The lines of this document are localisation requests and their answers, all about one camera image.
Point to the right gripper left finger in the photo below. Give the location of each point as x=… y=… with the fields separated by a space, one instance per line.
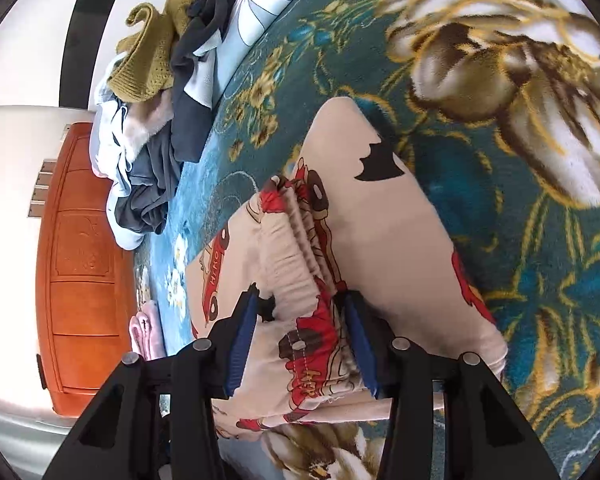
x=118 y=434

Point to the beige car print pants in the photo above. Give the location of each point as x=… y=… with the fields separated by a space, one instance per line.
x=350 y=216

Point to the folded pink towel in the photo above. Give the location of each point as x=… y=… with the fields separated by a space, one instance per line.
x=146 y=332

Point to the orange wooden headboard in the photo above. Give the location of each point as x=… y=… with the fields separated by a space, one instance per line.
x=84 y=285

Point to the dark grey garment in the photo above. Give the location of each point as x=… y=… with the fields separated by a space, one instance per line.
x=154 y=177

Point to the light blue shirt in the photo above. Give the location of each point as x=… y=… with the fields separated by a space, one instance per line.
x=107 y=154

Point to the cream fluffy sweater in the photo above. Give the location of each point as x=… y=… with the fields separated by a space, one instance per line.
x=144 y=120

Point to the teal floral bed blanket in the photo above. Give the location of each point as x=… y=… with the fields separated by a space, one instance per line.
x=494 y=105

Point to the olive green knit sweater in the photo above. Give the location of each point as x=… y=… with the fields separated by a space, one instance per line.
x=145 y=69

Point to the white black glossy wardrobe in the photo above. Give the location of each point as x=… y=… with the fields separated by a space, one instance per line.
x=54 y=52

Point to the black garment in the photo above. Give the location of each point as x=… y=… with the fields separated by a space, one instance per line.
x=192 y=65

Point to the light blue floral duvet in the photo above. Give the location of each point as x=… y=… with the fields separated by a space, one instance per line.
x=217 y=59

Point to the wall switch panels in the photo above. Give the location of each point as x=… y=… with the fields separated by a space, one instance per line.
x=41 y=189

